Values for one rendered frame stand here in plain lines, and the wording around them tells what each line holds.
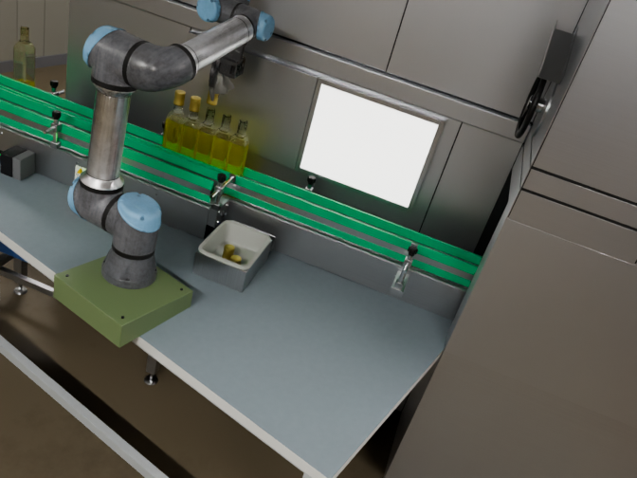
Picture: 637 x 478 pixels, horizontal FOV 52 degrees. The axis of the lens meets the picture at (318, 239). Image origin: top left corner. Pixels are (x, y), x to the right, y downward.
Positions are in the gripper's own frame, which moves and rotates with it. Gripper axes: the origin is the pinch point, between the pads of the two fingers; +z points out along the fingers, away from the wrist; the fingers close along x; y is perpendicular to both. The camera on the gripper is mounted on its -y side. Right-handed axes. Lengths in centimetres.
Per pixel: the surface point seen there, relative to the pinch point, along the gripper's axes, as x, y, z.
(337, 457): -79, 77, 44
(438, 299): -7, 91, 38
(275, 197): -4.7, 29.1, 25.0
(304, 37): 14.5, 21.3, -23.0
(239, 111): 11.9, 5.6, 7.5
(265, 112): 11.7, 14.9, 4.4
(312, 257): -7, 47, 41
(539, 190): -24, 102, -16
